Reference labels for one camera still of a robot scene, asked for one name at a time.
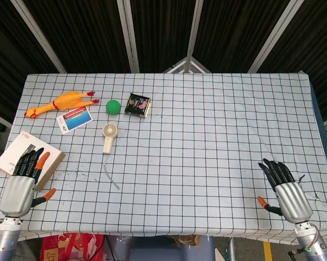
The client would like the white handheld fan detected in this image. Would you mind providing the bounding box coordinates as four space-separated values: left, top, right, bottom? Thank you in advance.
102 123 118 155

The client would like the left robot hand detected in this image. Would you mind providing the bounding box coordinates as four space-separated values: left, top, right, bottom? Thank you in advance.
0 148 56 218

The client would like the picture postcard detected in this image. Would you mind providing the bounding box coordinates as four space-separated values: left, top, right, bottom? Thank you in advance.
56 105 92 135

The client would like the blue chair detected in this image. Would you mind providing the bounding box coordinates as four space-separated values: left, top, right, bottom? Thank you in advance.
105 234 215 261

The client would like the yellow rubber chicken toy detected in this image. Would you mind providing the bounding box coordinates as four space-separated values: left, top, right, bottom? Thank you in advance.
24 91 101 119

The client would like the red printed bag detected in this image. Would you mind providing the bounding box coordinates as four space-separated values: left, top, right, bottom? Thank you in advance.
40 232 105 261

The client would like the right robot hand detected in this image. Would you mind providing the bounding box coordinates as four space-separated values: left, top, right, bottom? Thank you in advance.
257 158 313 224

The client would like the black snack packet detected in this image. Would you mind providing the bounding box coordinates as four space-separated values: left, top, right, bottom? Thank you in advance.
124 92 152 120

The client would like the aluminium frame corner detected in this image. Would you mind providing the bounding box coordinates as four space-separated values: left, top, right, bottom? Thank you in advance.
163 56 211 74

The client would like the white cardboard box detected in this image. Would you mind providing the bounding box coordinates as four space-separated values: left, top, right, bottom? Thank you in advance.
0 131 66 192

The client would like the brown paper bag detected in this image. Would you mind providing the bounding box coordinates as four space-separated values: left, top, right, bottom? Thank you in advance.
171 234 201 248

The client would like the green ball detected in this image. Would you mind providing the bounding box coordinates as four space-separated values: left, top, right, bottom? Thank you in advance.
106 100 122 115

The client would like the white checkered tablecloth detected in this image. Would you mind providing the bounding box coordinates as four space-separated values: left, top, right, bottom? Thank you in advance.
0 71 327 245

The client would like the white cable strap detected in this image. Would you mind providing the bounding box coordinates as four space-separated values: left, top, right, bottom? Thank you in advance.
103 153 121 190

